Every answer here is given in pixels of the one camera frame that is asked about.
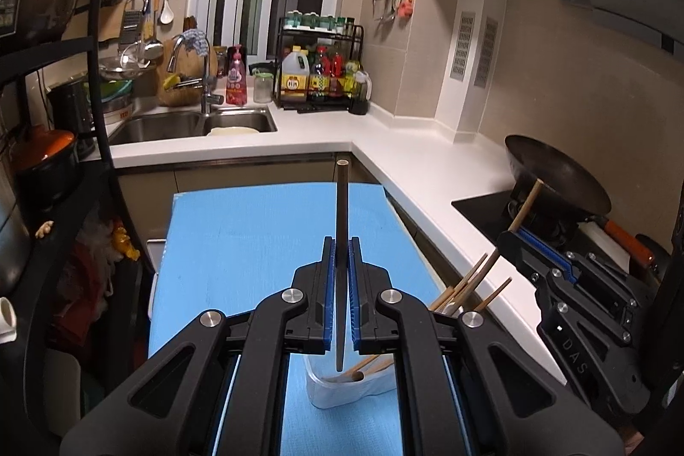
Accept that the steel sink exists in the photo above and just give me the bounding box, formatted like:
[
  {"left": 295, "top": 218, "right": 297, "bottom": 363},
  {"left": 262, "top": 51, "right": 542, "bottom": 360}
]
[{"left": 109, "top": 108, "right": 277, "bottom": 146}]

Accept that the black spice rack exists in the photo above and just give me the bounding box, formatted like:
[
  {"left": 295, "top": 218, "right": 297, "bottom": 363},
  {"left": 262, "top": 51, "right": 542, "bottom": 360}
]
[{"left": 274, "top": 12, "right": 365, "bottom": 113}]

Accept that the black wok red handle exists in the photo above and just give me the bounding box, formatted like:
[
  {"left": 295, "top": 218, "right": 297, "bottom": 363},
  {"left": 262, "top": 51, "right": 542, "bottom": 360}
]
[{"left": 504, "top": 134, "right": 655, "bottom": 270}]

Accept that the black storage shelf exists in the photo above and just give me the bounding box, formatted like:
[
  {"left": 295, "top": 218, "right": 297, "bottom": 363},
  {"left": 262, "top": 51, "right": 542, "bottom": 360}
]
[{"left": 1, "top": 0, "right": 153, "bottom": 455}]

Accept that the orange pot lid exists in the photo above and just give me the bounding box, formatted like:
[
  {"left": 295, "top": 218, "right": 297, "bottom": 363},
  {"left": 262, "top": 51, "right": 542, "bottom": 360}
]
[{"left": 10, "top": 125, "right": 75, "bottom": 172}]

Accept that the clear plastic utensil holder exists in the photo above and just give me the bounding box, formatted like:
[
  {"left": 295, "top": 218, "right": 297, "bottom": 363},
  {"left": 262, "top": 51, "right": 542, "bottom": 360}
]
[{"left": 305, "top": 305, "right": 472, "bottom": 411}]

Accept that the blue table mat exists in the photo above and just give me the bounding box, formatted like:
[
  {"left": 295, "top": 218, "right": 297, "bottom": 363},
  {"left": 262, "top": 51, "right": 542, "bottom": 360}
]
[{"left": 148, "top": 183, "right": 443, "bottom": 455}]

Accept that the hanging white ladle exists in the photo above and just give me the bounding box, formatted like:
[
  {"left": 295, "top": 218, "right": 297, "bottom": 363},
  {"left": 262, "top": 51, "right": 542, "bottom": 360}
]
[{"left": 158, "top": 0, "right": 174, "bottom": 26}]

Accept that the yellow oil jug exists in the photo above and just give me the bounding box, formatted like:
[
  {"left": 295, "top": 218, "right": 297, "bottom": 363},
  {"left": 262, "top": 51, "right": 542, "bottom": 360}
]
[{"left": 280, "top": 45, "right": 310, "bottom": 104}]

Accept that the chrome sink faucet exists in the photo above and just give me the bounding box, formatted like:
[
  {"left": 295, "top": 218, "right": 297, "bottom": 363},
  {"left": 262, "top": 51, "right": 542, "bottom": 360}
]
[{"left": 161, "top": 28, "right": 224, "bottom": 116}]

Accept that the red dish soap bottle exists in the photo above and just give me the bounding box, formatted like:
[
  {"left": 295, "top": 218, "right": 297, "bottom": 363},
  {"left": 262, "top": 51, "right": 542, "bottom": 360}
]
[{"left": 226, "top": 44, "right": 247, "bottom": 106}]

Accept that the glass jar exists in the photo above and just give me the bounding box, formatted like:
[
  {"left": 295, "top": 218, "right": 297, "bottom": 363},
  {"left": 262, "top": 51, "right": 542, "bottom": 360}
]
[{"left": 254, "top": 71, "right": 274, "bottom": 104}]

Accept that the white paper roll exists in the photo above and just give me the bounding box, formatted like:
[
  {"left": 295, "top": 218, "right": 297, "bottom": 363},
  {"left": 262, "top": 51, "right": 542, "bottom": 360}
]
[{"left": 0, "top": 297, "right": 18, "bottom": 344}]

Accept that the wooden chopstick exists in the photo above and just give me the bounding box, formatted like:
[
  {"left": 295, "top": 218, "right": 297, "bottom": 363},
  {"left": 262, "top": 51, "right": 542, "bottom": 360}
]
[
  {"left": 329, "top": 354, "right": 379, "bottom": 383},
  {"left": 452, "top": 179, "right": 545, "bottom": 309},
  {"left": 428, "top": 253, "right": 489, "bottom": 311},
  {"left": 474, "top": 277, "right": 513, "bottom": 312},
  {"left": 335, "top": 159, "right": 349, "bottom": 371},
  {"left": 354, "top": 358, "right": 394, "bottom": 381}
]

